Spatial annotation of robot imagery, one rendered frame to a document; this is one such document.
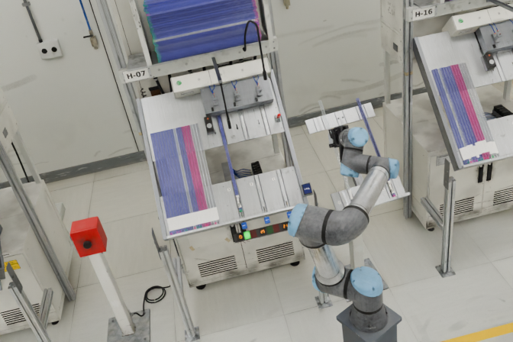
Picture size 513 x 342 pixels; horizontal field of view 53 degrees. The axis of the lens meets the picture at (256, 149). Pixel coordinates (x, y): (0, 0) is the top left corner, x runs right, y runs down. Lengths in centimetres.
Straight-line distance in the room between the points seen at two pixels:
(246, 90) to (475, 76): 117
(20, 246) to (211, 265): 102
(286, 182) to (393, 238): 106
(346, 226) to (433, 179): 147
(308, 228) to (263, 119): 98
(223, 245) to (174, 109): 83
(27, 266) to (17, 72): 173
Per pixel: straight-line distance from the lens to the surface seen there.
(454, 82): 282
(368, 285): 202
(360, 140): 201
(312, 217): 171
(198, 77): 258
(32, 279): 311
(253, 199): 248
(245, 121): 257
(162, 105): 263
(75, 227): 265
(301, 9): 416
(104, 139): 443
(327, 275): 201
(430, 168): 304
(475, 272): 319
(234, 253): 300
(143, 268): 347
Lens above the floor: 227
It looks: 32 degrees down
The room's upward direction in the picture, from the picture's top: 10 degrees counter-clockwise
